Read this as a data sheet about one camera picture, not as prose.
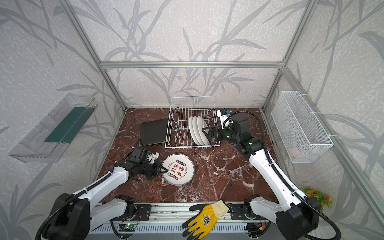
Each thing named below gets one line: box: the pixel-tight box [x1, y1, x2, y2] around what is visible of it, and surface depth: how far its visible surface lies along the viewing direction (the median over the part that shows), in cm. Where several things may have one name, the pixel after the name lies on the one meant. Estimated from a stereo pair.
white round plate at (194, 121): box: [192, 116, 204, 146], surface depth 89 cm
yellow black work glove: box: [181, 199, 230, 240], surface depth 71 cm
